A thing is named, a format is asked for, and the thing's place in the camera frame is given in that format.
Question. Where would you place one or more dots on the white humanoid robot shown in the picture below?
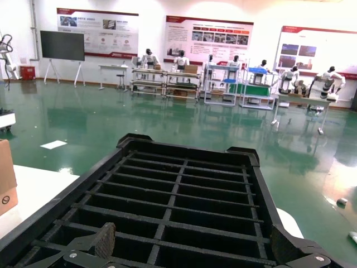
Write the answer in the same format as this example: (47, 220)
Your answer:
(150, 58)
(236, 60)
(182, 61)
(210, 59)
(330, 76)
(290, 75)
(263, 64)

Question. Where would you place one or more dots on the white paper sheet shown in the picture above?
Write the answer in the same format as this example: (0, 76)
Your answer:
(53, 144)

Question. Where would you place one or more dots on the white long work table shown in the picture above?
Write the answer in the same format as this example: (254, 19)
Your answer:
(306, 100)

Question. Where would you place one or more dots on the brown cardboard box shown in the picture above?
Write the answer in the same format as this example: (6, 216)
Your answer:
(7, 178)

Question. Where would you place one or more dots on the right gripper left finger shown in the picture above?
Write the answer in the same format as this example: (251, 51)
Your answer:
(104, 240)

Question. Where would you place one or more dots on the white tube workbench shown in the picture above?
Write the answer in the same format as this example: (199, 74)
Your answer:
(147, 71)
(182, 74)

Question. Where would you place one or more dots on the black slotted divider crate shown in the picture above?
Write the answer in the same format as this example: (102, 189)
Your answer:
(55, 209)

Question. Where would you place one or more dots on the white narrow table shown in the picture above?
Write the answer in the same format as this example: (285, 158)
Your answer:
(113, 67)

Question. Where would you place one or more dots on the red wall cabinet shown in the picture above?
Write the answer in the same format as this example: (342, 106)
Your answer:
(27, 73)

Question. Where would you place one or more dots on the white shelf rack green panel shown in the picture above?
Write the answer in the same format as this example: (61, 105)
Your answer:
(256, 90)

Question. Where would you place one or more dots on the small cardboard carton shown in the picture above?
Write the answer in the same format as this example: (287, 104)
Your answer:
(191, 69)

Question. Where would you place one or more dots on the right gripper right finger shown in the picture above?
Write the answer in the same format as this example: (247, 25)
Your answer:
(287, 251)

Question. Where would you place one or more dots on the white industrial robot arm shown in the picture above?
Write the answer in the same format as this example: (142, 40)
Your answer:
(9, 65)

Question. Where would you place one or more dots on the black round stool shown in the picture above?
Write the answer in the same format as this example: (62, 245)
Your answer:
(120, 76)

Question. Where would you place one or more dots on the info board with photo row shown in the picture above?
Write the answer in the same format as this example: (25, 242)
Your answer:
(181, 33)

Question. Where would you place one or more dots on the info board with dark photos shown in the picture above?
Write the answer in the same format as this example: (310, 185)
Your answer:
(329, 42)

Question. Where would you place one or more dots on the white shelf rack blue bin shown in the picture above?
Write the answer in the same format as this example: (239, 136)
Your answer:
(223, 67)

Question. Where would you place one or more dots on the info board with icon circles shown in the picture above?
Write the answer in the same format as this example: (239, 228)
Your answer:
(117, 42)

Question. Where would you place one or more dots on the black display screen on stand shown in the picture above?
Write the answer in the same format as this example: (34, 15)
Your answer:
(61, 46)

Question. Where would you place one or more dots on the small grey floor object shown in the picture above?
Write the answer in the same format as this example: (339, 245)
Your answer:
(342, 201)

